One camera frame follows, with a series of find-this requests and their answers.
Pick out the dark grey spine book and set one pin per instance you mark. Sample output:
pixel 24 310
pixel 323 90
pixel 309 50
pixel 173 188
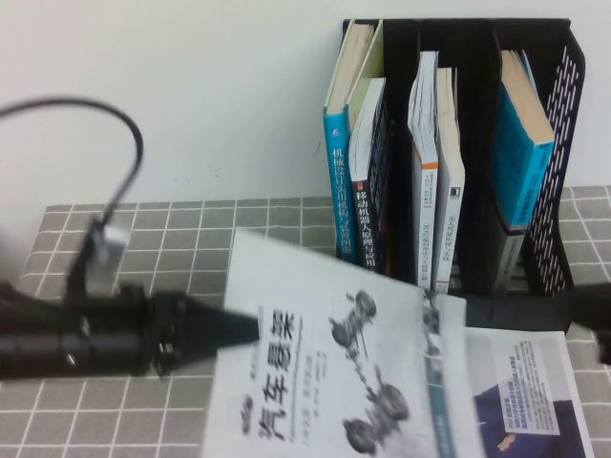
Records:
pixel 511 257

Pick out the white driverless car book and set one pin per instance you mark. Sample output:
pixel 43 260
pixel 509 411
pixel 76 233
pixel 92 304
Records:
pixel 448 214

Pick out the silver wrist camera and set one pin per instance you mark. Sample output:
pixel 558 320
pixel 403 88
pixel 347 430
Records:
pixel 112 250

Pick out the intelligent systems magazine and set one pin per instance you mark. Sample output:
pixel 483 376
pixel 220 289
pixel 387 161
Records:
pixel 525 381

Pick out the white car suspension book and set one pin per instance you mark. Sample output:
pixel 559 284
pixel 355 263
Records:
pixel 310 296

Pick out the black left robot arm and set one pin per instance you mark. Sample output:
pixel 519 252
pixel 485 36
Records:
pixel 52 343

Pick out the grey white checked tablecloth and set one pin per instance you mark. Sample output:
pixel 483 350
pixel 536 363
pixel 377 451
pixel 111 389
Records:
pixel 167 229

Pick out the teal hardcover mechanical design book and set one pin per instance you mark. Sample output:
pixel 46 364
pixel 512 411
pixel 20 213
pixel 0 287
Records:
pixel 341 191

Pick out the black mobile robot book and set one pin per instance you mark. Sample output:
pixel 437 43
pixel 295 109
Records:
pixel 365 214

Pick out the white book with orange band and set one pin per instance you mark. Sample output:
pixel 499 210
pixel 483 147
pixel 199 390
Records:
pixel 427 214

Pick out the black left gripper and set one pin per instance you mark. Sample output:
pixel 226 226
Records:
pixel 153 329

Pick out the black plastic book stand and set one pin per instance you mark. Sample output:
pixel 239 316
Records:
pixel 477 143

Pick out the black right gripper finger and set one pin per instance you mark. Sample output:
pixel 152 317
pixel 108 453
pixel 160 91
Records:
pixel 592 307
pixel 606 346

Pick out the blue DTC book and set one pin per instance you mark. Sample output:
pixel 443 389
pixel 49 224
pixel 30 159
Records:
pixel 518 157

